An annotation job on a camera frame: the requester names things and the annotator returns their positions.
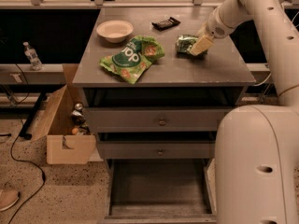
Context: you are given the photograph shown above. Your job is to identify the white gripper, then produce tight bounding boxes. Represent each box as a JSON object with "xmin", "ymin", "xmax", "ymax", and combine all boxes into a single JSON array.
[{"xmin": 190, "ymin": 7, "xmax": 235, "ymax": 56}]

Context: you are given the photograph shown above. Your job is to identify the crushed green soda can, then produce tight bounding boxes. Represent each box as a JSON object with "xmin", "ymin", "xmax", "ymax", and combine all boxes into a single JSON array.
[{"xmin": 176, "ymin": 35, "xmax": 197, "ymax": 56}]

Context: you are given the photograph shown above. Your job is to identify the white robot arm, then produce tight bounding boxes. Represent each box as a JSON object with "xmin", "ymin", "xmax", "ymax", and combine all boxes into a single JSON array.
[{"xmin": 192, "ymin": 0, "xmax": 299, "ymax": 224}]

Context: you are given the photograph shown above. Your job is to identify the grey drawer cabinet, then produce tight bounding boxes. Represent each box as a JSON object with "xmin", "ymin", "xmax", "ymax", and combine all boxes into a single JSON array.
[{"xmin": 72, "ymin": 7, "xmax": 257, "ymax": 224}]

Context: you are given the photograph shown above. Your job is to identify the grey top drawer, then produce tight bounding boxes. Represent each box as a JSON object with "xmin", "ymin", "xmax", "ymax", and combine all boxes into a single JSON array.
[{"xmin": 83, "ymin": 107, "xmax": 231, "ymax": 133}]

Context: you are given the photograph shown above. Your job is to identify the grey middle drawer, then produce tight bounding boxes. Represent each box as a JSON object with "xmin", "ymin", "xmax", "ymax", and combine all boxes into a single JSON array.
[{"xmin": 97, "ymin": 141, "xmax": 215, "ymax": 160}]

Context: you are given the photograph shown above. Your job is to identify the grey open bottom drawer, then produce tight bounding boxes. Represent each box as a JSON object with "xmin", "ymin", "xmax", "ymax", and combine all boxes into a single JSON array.
[{"xmin": 99, "ymin": 159, "xmax": 217, "ymax": 224}]

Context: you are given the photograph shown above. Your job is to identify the green chip bag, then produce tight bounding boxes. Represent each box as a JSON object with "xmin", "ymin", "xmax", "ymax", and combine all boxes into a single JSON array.
[{"xmin": 99, "ymin": 35, "xmax": 164, "ymax": 84}]

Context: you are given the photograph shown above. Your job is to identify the white bowl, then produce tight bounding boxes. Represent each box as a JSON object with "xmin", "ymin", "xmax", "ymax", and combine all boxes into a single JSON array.
[{"xmin": 96, "ymin": 21, "xmax": 134, "ymax": 43}]

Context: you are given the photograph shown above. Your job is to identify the items in cardboard box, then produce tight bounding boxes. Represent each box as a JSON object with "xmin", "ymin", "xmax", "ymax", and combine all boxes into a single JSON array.
[{"xmin": 70, "ymin": 103, "xmax": 90, "ymax": 135}]

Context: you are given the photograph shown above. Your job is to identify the clear water bottle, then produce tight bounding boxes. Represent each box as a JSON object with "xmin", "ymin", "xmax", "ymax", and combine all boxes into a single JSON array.
[{"xmin": 23, "ymin": 42, "xmax": 42, "ymax": 71}]

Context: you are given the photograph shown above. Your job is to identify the cardboard box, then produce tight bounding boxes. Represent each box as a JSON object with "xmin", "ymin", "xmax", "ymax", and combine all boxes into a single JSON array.
[{"xmin": 33, "ymin": 64, "xmax": 96, "ymax": 164}]

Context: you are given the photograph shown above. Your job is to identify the white shoe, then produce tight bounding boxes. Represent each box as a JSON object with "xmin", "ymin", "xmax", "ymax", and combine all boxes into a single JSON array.
[{"xmin": 0, "ymin": 189, "xmax": 20, "ymax": 212}]

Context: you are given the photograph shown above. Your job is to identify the black floor cable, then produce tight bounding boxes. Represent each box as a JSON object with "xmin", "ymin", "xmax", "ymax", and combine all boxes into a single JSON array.
[{"xmin": 0, "ymin": 37, "xmax": 47, "ymax": 224}]

